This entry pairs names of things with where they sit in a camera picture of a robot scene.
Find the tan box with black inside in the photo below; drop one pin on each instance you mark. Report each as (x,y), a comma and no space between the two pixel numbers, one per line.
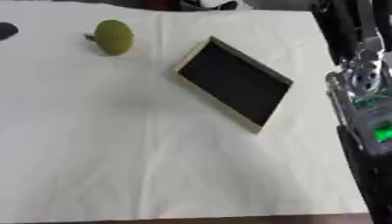
(236,82)

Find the green round toy fruit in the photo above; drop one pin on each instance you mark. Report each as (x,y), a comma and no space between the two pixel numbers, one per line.
(114,36)

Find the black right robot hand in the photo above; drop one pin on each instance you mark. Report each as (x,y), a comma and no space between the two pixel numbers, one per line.
(341,26)

